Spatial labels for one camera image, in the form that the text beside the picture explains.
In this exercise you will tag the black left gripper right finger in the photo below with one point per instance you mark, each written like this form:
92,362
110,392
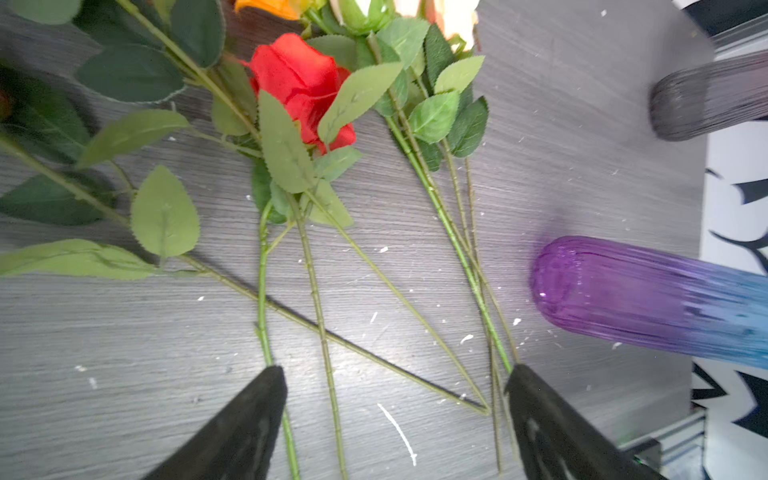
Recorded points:
557,442

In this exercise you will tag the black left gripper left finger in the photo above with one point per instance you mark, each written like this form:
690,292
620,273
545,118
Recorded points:
239,441

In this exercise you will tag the purple blue glass vase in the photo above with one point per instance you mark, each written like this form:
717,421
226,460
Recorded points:
648,298

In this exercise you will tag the small red artificial rose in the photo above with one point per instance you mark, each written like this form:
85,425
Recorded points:
295,84

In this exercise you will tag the blue artificial rose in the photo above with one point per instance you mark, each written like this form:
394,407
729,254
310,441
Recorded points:
144,13

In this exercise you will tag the smoky pink glass vase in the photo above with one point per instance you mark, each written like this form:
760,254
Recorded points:
710,97

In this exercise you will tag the peach artificial rose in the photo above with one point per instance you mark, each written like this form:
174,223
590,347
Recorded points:
457,21

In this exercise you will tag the cream artificial rose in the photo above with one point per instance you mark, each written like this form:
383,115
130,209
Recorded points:
435,118

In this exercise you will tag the orange artificial rose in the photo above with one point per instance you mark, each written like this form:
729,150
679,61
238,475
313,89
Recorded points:
284,9

